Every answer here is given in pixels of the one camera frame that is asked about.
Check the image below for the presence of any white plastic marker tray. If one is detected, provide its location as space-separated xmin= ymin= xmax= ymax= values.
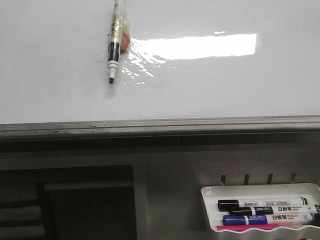
xmin=200 ymin=183 xmax=320 ymax=240

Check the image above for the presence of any black capped marker middle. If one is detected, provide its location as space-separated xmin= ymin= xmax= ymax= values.
xmin=229 ymin=204 xmax=320 ymax=216

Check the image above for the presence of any black whiteboard marker with tape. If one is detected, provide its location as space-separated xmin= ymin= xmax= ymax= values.
xmin=107 ymin=0 xmax=131 ymax=84

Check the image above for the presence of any black capped marker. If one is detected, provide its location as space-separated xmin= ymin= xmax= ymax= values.
xmin=229 ymin=204 xmax=320 ymax=216
xmin=217 ymin=196 xmax=309 ymax=212

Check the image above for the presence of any white whiteboard with grey frame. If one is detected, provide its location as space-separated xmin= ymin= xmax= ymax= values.
xmin=0 ymin=0 xmax=320 ymax=141

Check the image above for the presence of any black capped marker top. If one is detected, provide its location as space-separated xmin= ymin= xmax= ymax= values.
xmin=217 ymin=196 xmax=309 ymax=212

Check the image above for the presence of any pink eraser strip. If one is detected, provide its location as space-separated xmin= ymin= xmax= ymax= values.
xmin=215 ymin=223 xmax=280 ymax=232

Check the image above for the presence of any blue capped marker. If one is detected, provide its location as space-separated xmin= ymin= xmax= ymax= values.
xmin=222 ymin=213 xmax=316 ymax=226

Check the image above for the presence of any metal hook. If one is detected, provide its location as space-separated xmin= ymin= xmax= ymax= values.
xmin=220 ymin=175 xmax=226 ymax=187
xmin=243 ymin=174 xmax=250 ymax=186
xmin=290 ymin=172 xmax=296 ymax=184
xmin=266 ymin=173 xmax=273 ymax=185

